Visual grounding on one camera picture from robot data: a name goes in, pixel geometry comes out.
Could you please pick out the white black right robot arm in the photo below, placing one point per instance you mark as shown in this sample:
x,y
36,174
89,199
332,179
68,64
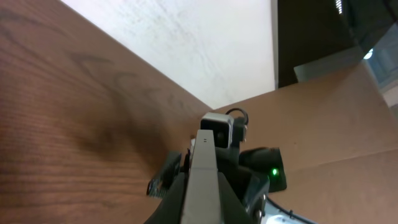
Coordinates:
x,y
269,163

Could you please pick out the grey Galaxy smartphone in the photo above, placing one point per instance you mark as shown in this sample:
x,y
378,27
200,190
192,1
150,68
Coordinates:
x,y
202,199

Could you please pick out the brown cardboard box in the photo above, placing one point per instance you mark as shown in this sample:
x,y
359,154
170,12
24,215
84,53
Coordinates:
x,y
338,141

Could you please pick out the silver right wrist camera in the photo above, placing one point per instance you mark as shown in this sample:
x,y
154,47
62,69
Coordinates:
x,y
221,125

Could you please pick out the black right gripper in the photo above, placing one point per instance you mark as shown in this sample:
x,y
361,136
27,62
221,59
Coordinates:
x,y
251,187

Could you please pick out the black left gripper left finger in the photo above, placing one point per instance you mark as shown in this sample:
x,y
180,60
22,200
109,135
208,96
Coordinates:
x,y
170,208

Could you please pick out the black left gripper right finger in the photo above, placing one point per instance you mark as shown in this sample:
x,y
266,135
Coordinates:
x,y
232,210

